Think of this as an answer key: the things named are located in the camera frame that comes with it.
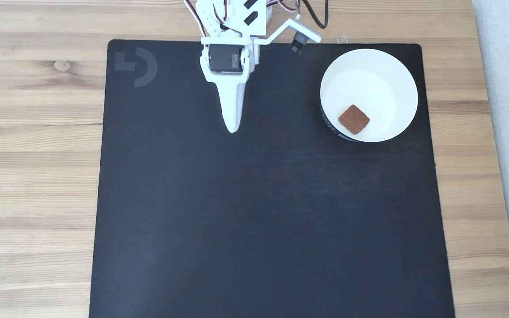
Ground red white black servo wires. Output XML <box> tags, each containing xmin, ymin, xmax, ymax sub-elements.
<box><xmin>183</xmin><ymin>0</ymin><xmax>229</xmax><ymax>39</ymax></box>
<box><xmin>266</xmin><ymin>0</ymin><xmax>302</xmax><ymax>14</ymax></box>

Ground black camera cable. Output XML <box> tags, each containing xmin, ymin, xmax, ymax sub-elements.
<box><xmin>301</xmin><ymin>0</ymin><xmax>330</xmax><ymax>30</ymax></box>

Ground camera board on white mount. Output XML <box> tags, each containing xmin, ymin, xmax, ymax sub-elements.
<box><xmin>254</xmin><ymin>17</ymin><xmax>323</xmax><ymax>55</ymax></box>

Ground black desk mat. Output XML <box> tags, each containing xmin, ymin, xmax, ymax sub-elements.
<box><xmin>89</xmin><ymin>39</ymin><xmax>456</xmax><ymax>318</ymax></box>

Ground white round bowl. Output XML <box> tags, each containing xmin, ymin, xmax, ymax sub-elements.
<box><xmin>319</xmin><ymin>48</ymin><xmax>419</xmax><ymax>143</ymax></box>

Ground orange-brown square biscuit toy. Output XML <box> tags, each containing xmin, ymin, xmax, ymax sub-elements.
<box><xmin>338</xmin><ymin>104</ymin><xmax>371</xmax><ymax>135</ymax></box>

